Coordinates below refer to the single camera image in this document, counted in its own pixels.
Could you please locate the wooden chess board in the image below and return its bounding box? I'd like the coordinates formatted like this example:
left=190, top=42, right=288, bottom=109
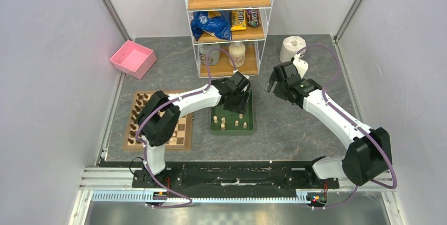
left=122, top=91, right=193, bottom=151

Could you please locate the white toilet paper roll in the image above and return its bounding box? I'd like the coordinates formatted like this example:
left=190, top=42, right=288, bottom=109
left=279, top=36, right=306, bottom=63

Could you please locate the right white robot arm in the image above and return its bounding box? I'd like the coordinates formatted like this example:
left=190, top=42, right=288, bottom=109
left=265, top=62, right=392, bottom=188

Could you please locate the pink plastic bin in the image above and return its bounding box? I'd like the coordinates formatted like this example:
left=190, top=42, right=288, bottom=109
left=109, top=40, right=157, bottom=80

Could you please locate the white wire wooden shelf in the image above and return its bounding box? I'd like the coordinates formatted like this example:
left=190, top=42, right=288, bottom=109
left=184, top=0, right=274, bottom=75

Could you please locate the blue snack bag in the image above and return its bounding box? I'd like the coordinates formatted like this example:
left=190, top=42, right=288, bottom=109
left=190, top=11, right=232, bottom=41

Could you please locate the green metal tray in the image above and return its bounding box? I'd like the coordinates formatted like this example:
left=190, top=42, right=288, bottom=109
left=209, top=90, right=255, bottom=136

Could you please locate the aluminium rail frame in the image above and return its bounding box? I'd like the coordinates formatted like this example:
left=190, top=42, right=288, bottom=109
left=71, top=151, right=405, bottom=224

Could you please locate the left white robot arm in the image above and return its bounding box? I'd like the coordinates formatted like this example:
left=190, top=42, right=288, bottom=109
left=135, top=71, right=251, bottom=188

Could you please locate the yellow candy bag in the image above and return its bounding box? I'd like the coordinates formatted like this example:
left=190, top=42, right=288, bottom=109
left=231, top=9, right=247, bottom=32

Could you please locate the grey patterned mug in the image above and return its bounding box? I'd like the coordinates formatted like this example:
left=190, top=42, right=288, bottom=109
left=198, top=44, right=220, bottom=65

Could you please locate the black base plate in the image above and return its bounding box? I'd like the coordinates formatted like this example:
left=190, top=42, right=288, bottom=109
left=132, top=161, right=339, bottom=190

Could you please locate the brown candy bag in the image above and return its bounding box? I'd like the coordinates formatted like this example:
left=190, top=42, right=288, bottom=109
left=246, top=9, right=261, bottom=28

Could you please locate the white patterned bottle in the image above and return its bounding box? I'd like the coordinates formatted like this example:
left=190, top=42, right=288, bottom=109
left=229, top=42, right=246, bottom=68

